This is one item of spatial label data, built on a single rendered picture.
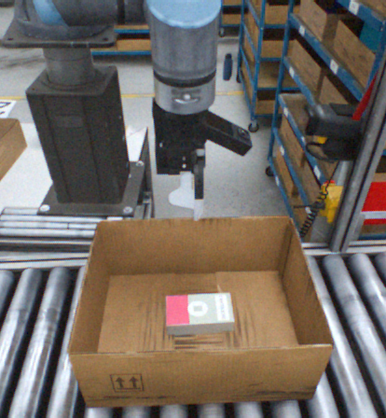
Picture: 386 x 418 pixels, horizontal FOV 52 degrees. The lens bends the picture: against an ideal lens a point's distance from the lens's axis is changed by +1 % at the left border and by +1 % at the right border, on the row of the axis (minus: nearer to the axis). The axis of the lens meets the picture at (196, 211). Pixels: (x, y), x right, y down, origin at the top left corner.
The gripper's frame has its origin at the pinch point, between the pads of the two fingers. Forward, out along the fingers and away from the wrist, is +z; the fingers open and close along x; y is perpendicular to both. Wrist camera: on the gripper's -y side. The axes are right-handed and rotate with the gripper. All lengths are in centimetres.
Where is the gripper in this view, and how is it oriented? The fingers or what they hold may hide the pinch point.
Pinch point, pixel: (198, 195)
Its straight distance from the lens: 74.1
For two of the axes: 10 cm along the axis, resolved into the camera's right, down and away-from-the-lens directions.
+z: -0.1, 6.9, 7.2
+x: 0.6, 7.2, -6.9
